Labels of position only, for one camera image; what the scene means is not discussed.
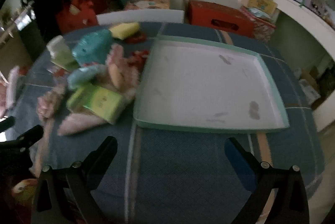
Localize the red patterned cloth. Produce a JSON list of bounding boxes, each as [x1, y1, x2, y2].
[[12, 178, 40, 224]]

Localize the stacked cardboard boxes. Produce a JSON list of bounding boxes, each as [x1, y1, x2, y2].
[[293, 67, 335, 109]]

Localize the red fluffy toy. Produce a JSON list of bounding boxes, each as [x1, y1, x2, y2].
[[128, 49, 150, 68]]

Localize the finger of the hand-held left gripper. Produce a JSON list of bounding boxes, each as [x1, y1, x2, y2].
[[0, 116, 15, 133], [0, 125, 44, 153]]

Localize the white tray with teal rim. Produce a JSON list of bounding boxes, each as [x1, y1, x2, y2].
[[133, 35, 290, 134]]

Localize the yellow gift bag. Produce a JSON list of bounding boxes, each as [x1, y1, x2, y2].
[[241, 0, 278, 17]]

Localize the colourful printed box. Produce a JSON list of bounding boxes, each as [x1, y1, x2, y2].
[[124, 0, 172, 11]]

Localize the light blue wipes pack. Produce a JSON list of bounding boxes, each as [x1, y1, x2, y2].
[[247, 7, 273, 21]]

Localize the light blue cloth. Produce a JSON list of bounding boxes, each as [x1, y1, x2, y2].
[[67, 64, 105, 91]]

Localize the green tissue packet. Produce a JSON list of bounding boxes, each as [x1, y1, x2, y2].
[[67, 83, 123, 124]]

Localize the patterned gift box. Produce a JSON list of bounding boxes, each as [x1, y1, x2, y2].
[[239, 6, 276, 43]]

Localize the red tote bag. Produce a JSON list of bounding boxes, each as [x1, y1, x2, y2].
[[55, 0, 105, 33]]

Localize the pink plush toy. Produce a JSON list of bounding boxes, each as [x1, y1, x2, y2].
[[106, 44, 140, 109]]

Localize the teal plastic-wrapped pack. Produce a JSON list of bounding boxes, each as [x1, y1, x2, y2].
[[71, 29, 113, 68]]

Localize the yellow sponge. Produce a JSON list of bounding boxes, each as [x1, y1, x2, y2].
[[108, 22, 140, 40]]

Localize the white chair back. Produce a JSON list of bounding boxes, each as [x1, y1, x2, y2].
[[96, 10, 185, 26]]

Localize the pink fluffy towel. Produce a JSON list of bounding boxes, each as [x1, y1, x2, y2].
[[37, 83, 105, 137]]

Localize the red cardboard box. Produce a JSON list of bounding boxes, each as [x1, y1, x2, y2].
[[186, 0, 255, 37]]

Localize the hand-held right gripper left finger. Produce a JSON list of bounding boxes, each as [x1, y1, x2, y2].
[[31, 136, 118, 224]]

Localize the blue plaid tablecloth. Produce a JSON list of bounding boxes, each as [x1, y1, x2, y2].
[[10, 20, 325, 224]]

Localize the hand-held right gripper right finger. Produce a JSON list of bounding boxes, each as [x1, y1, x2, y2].
[[224, 137, 314, 224]]

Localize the white shelf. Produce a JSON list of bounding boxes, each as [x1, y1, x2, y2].
[[273, 0, 335, 133]]

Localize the white plastic bottle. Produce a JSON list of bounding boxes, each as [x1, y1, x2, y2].
[[46, 35, 72, 62]]

